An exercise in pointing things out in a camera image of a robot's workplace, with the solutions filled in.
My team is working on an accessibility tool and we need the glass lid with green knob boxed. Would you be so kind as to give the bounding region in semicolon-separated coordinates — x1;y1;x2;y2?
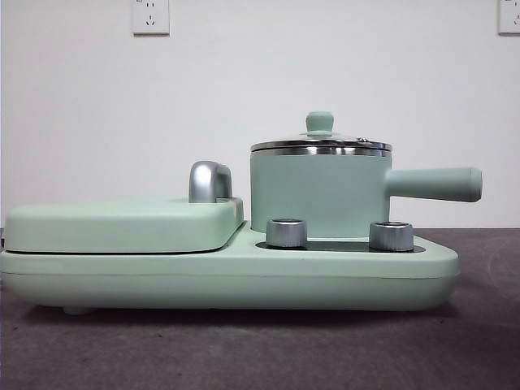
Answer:
249;111;393;158

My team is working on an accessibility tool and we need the silver control dial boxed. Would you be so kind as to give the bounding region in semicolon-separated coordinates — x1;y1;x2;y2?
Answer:
266;218;309;249
369;221;414;252

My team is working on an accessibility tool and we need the mint green cooker base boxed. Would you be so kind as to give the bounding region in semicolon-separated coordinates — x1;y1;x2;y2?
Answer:
0;227;461;314

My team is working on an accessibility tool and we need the mint green pot with handle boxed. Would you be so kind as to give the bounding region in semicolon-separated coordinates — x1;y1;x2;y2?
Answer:
249;144;483;241

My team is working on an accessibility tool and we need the green hinged cover, silver handle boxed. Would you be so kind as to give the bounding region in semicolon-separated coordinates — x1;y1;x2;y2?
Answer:
2;160;245;255

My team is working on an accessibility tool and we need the white wall socket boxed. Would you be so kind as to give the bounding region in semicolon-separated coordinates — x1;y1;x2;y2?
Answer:
497;0;520;36
131;0;171;37

